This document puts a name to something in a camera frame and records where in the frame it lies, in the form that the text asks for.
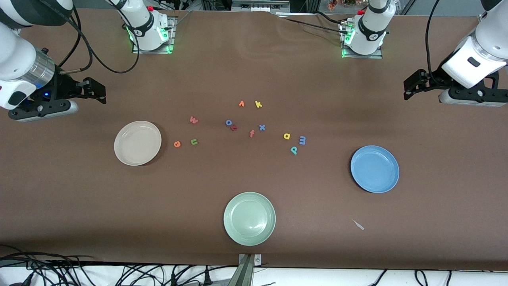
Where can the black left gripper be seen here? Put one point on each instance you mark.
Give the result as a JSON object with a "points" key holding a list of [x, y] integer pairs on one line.
{"points": [[435, 77]]}

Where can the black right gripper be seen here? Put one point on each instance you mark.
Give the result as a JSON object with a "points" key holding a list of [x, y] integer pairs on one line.
{"points": [[63, 86]]}

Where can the pink foam letter w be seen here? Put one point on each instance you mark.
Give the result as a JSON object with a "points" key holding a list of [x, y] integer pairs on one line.
{"points": [[193, 120]]}

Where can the blue foam letter m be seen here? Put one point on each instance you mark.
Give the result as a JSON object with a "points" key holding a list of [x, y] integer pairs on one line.
{"points": [[302, 140]]}

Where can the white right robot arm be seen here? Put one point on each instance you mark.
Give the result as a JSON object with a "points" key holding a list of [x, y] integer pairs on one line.
{"points": [[16, 59]]}

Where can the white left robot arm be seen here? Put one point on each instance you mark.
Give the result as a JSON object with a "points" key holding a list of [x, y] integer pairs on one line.
{"points": [[371, 28]]}

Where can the beige brown plate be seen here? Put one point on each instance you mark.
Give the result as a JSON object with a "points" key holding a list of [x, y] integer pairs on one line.
{"points": [[137, 143]]}

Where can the blue plate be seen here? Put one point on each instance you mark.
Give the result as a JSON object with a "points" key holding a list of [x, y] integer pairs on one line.
{"points": [[374, 169]]}

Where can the brown table cover sheet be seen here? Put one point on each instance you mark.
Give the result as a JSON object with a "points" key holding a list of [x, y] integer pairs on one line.
{"points": [[79, 198]]}

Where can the orange artificial flowers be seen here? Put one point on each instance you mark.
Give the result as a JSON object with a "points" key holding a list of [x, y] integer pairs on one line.
{"points": [[337, 4]]}

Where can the small white paper scrap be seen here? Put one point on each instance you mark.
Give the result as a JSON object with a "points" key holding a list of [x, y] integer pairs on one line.
{"points": [[358, 225]]}

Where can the grey metal housing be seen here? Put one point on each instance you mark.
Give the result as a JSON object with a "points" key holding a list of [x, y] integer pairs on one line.
{"points": [[260, 5]]}

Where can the pale green plate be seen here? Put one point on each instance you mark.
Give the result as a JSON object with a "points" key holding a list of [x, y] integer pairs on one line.
{"points": [[249, 219]]}

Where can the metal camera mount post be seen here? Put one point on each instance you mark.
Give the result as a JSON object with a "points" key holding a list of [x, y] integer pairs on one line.
{"points": [[244, 274]]}

